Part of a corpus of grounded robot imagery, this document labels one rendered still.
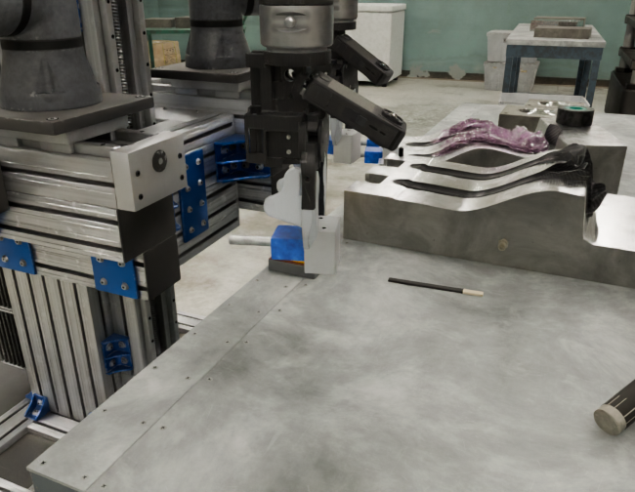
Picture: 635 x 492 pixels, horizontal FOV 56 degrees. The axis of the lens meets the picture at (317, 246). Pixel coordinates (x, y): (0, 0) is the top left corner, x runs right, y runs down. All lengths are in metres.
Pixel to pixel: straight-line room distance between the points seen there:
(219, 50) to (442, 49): 7.09
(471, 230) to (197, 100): 0.72
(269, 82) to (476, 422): 0.41
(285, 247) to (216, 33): 0.77
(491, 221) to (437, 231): 0.09
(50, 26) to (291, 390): 0.63
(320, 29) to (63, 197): 0.54
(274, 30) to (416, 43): 7.81
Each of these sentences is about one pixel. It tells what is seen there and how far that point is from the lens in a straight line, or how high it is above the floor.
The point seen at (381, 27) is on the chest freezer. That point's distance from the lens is 7.62.
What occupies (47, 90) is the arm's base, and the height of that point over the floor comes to 1.07.
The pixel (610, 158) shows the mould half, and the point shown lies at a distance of 1.38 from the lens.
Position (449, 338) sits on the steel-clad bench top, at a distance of 0.79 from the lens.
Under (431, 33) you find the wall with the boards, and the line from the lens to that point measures 8.38.
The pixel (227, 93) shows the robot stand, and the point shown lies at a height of 0.99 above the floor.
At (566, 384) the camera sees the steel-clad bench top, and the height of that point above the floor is 0.80.
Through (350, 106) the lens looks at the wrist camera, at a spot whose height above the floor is 1.10.
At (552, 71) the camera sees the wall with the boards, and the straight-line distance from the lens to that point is 8.30.
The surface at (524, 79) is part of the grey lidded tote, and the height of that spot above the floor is 0.15.
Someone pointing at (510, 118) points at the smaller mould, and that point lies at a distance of 1.81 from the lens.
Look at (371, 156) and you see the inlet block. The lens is 1.36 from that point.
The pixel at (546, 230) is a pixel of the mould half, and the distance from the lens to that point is 0.97.
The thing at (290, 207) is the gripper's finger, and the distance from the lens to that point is 0.66.
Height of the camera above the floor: 1.22
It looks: 24 degrees down
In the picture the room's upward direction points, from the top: straight up
